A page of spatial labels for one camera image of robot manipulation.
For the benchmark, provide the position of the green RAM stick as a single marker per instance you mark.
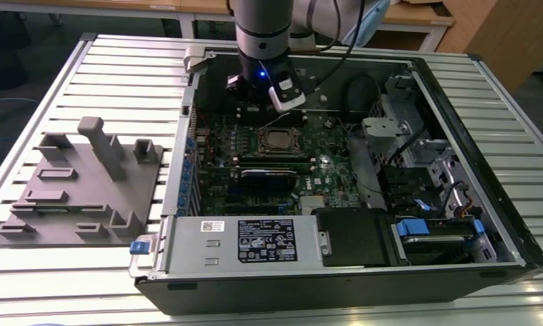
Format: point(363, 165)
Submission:
point(276, 166)

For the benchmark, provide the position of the silver CPU chip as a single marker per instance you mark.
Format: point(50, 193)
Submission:
point(282, 141)

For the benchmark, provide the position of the black open PC case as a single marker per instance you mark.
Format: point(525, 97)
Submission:
point(299, 295)

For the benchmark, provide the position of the grey parts rack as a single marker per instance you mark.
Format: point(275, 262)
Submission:
point(86, 190)

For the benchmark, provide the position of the black office chair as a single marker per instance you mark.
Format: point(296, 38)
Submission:
point(4, 51)

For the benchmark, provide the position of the black graphics card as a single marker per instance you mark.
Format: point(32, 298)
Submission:
point(267, 185)

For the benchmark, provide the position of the wooden cabinet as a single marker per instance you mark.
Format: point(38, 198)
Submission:
point(512, 34)

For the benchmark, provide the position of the black disk bay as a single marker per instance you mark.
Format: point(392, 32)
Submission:
point(403, 183)

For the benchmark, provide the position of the blue case latch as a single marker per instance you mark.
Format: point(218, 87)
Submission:
point(139, 248)

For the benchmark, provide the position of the silver chipset heat sink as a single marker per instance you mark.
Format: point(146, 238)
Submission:
point(312, 203)

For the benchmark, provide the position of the silver drive cage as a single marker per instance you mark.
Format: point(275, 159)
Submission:
point(380, 129)

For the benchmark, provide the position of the black RAM slot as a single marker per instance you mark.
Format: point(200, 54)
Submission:
point(272, 158)

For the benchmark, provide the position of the green motherboard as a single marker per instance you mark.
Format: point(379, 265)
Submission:
point(331, 180)

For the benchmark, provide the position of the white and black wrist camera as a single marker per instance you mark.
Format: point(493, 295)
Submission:
point(288, 100)

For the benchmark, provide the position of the wooden desk white legs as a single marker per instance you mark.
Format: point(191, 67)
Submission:
point(72, 3)
point(431, 18)

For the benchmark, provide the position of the hard disk in blue carrier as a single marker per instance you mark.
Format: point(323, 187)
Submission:
point(412, 227)

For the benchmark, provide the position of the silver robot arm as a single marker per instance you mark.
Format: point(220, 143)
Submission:
point(263, 34)

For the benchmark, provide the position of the silver power supply unit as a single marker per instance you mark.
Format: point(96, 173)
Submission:
point(199, 244)

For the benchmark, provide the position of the CPU socket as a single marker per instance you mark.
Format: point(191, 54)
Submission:
point(262, 153)

